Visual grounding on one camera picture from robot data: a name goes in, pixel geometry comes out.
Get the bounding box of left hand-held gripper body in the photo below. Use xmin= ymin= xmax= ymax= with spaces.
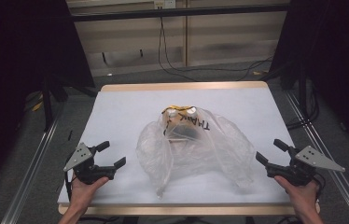
xmin=63 ymin=142 xmax=117 ymax=185

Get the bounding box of black metal stand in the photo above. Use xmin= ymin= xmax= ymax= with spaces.
xmin=297 ymin=62 xmax=309 ymax=117
xmin=41 ymin=71 xmax=68 ymax=133

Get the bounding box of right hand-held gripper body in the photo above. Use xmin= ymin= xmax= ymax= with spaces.
xmin=265 ymin=145 xmax=346 ymax=188

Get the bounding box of white wall socket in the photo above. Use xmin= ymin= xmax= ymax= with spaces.
xmin=153 ymin=0 xmax=176 ymax=9

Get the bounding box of white table mat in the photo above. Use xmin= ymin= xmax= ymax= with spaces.
xmin=57 ymin=88 xmax=320 ymax=206

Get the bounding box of wooden table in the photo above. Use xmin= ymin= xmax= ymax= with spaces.
xmin=58 ymin=81 xmax=321 ymax=217

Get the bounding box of person's left hand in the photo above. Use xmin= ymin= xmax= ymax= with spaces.
xmin=69 ymin=175 xmax=110 ymax=216

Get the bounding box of yellow bottle carrier ring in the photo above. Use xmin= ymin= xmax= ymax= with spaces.
xmin=162 ymin=105 xmax=197 ymax=114

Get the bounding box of black horizontal bar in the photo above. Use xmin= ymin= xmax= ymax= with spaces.
xmin=70 ymin=3 xmax=290 ymax=22

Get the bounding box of clear plastic bag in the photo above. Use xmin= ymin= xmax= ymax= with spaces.
xmin=135 ymin=105 xmax=257 ymax=200

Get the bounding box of black curtain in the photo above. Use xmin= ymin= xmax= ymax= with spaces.
xmin=269 ymin=0 xmax=349 ymax=157
xmin=0 ymin=0 xmax=96 ymax=200

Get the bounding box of thin black cable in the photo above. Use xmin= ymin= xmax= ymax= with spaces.
xmin=157 ymin=17 xmax=199 ymax=83
xmin=161 ymin=17 xmax=274 ymax=82

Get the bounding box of bundle of black floor cables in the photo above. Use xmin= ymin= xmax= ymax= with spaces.
xmin=286 ymin=80 xmax=321 ymax=131

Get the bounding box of person's right hand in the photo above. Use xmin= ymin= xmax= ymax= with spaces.
xmin=273 ymin=175 xmax=321 ymax=217

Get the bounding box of yellow floor tape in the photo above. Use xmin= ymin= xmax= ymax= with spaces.
xmin=31 ymin=92 xmax=45 ymax=113

